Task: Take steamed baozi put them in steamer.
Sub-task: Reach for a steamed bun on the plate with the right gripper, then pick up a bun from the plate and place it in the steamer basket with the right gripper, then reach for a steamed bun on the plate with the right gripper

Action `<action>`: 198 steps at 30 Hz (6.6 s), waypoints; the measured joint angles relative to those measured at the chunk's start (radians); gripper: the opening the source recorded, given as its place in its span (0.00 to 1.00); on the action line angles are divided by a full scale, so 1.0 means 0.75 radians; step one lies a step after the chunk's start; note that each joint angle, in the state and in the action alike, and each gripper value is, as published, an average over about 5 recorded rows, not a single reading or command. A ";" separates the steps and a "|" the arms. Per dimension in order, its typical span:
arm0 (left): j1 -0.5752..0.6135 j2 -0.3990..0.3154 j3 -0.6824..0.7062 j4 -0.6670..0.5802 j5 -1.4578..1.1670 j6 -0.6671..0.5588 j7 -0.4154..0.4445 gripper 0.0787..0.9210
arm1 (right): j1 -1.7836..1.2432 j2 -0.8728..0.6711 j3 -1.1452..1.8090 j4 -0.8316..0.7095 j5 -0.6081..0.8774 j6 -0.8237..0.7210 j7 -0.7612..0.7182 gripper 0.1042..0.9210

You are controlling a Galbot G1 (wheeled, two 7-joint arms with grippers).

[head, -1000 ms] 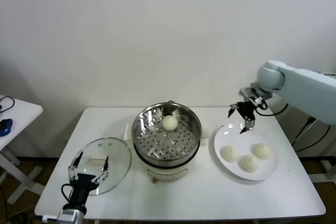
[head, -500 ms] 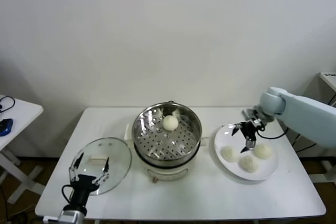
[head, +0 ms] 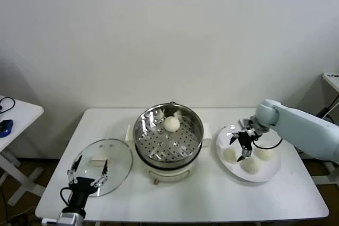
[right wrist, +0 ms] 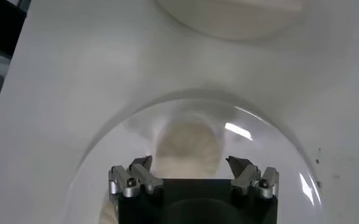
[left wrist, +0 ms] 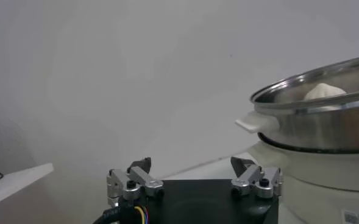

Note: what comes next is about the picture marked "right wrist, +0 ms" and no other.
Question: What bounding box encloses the white round plate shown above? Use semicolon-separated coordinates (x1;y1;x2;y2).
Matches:
63;89;325;224

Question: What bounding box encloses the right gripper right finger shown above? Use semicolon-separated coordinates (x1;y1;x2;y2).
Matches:
226;155;280;200

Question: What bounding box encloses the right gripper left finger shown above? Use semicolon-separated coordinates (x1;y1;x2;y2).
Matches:
108;155;165;202

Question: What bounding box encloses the cream electric cooker base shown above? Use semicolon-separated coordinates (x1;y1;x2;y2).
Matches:
151;0;307;42

